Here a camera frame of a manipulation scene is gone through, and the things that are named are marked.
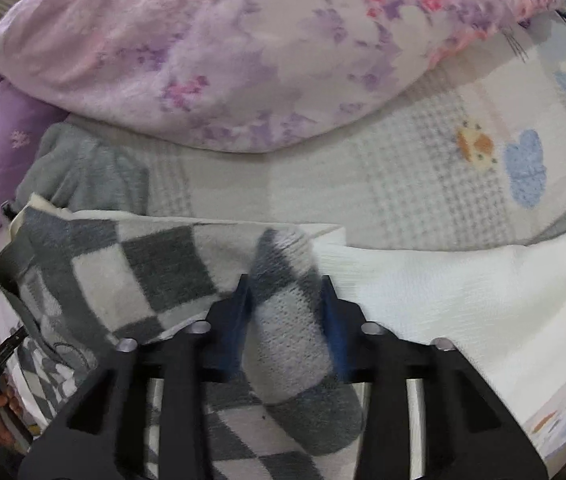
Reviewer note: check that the printed patchwork bed blanket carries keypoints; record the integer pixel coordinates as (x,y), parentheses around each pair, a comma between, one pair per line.
(363,185)

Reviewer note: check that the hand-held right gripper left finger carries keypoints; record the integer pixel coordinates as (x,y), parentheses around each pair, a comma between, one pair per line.
(234,321)

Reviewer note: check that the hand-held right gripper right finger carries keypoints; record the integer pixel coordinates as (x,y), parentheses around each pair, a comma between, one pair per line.
(337,332)

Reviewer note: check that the purple pillow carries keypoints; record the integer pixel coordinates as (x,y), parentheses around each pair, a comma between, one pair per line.
(0,160)

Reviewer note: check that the grey fleece cloth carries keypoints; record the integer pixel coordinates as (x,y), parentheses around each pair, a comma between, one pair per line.
(88,175)

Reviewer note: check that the grey white checkered fleece garment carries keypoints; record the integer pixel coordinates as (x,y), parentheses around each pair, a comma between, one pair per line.
(163,260)

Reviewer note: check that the pink purple floral quilt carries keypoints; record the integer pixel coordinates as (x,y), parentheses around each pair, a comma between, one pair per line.
(243,50)

